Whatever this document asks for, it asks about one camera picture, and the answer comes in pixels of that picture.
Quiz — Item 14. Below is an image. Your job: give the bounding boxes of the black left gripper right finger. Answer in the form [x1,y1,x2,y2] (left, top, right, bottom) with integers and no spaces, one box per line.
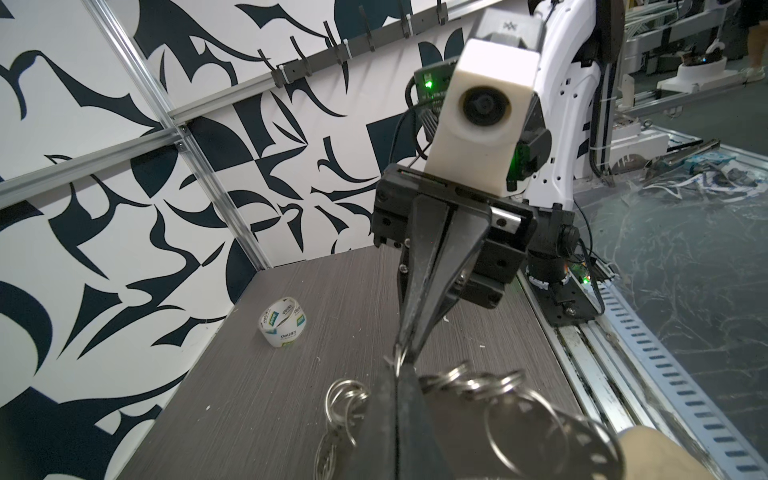
[395,364,455,479]

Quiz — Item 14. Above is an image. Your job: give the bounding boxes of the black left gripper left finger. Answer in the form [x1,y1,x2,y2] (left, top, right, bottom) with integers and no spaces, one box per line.
[344,363,398,479]

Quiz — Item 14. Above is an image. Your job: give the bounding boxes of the white slotted cable duct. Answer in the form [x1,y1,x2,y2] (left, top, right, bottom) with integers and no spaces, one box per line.
[600,282,767,479]

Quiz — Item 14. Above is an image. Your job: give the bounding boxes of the black wall hook rack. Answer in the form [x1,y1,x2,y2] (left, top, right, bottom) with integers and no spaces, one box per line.
[257,0,481,88]

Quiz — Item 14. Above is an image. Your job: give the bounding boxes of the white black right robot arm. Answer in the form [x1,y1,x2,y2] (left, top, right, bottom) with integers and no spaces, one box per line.
[371,1,624,363]

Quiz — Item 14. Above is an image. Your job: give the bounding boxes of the silver keyring cluster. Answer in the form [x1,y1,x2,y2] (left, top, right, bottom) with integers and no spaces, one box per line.
[311,344,625,480]

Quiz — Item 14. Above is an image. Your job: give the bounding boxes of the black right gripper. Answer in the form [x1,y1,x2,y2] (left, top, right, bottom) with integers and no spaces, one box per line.
[371,163,580,364]

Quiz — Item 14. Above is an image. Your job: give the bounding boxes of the beige glasses case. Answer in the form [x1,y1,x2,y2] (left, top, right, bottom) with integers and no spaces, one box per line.
[618,426,716,480]

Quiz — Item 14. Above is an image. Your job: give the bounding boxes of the clear tape roll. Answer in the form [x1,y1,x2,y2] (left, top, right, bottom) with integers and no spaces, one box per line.
[258,297,307,348]

